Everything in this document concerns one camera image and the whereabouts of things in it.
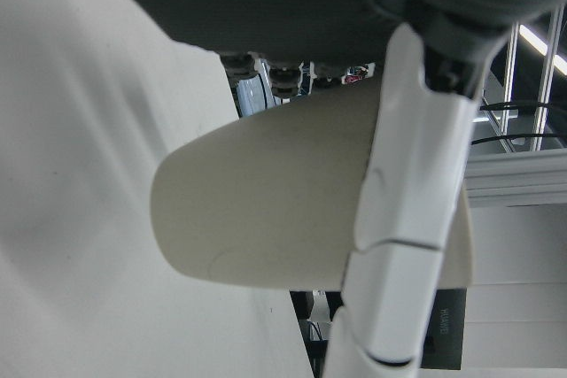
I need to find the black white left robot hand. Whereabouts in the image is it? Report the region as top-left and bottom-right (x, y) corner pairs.
(97, 0), (567, 378)

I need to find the black huawei box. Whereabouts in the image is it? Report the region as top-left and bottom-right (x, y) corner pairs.
(419, 287), (469, 370)

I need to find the beige plastic cup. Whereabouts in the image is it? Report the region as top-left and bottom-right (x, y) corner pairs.
(150, 73), (474, 293)

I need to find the aluminium frame scaffold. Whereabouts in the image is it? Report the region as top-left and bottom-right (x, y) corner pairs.
(502, 8), (566, 153)

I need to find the white aluminium profile beam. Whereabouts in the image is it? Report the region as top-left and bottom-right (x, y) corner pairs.
(462, 146), (567, 209)

